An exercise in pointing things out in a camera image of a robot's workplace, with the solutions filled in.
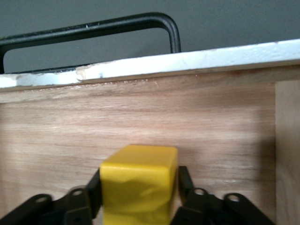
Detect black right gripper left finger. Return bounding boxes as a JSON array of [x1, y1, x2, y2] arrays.
[[0, 168, 104, 225]]

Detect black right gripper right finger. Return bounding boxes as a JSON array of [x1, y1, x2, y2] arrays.
[[169, 165, 276, 225]]

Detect yellow cube block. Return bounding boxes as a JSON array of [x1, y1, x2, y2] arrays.
[[99, 144, 179, 225]]

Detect wooden drawer with white front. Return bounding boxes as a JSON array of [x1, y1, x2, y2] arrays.
[[0, 38, 300, 225]]

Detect black metal drawer handle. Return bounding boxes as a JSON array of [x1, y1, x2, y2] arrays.
[[0, 12, 181, 75]]

